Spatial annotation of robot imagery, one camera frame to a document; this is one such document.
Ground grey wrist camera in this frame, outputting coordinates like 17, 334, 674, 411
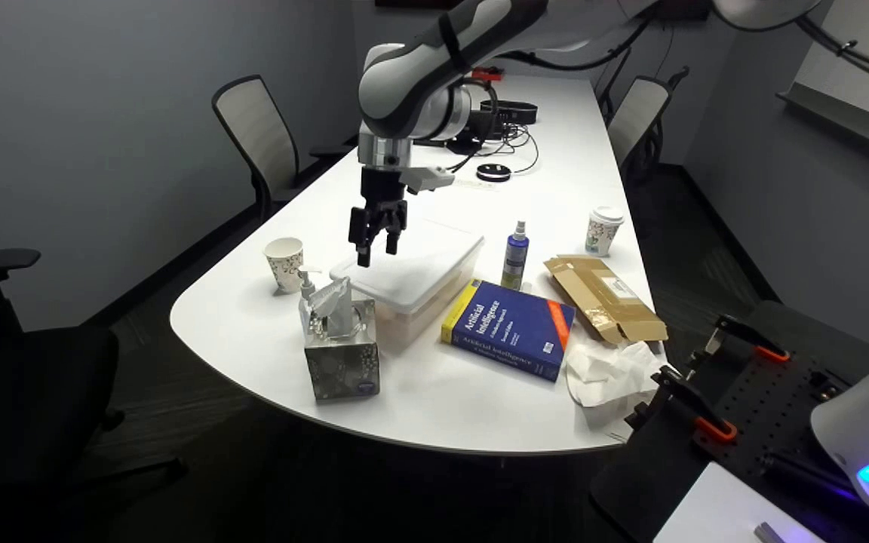
400, 160, 460, 196

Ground crumpled white tissue paper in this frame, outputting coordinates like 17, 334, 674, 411
560, 337, 674, 414

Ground office chair with armrest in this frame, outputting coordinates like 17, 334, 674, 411
0, 246, 192, 518

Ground black speaker cable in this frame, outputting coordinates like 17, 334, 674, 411
505, 128, 545, 182

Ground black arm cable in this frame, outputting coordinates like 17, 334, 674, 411
518, 2, 869, 101

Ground mesh back office chair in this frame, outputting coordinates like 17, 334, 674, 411
207, 74, 304, 220
603, 74, 676, 173

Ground black conference device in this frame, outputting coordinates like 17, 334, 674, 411
467, 97, 541, 145

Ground small white paper cup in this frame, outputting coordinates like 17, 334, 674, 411
259, 234, 312, 300

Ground clear plastic container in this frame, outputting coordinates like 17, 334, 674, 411
366, 254, 485, 359

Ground black clamp orange tips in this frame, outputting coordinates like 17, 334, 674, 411
697, 314, 798, 369
648, 363, 742, 449

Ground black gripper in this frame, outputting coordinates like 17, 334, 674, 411
344, 166, 413, 271

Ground blue book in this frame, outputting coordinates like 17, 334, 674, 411
438, 277, 580, 387

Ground lidded paper coffee cup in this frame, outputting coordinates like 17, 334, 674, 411
584, 202, 627, 263

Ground blue spray bottle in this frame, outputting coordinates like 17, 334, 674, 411
498, 219, 534, 293

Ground black mounting board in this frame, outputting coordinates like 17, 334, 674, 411
590, 300, 869, 543

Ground round black speaker puck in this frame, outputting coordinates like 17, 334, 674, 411
473, 156, 516, 183

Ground white paper sheet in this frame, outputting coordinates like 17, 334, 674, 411
653, 460, 826, 543

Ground white plastic container lid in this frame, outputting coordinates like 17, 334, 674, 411
336, 220, 488, 311

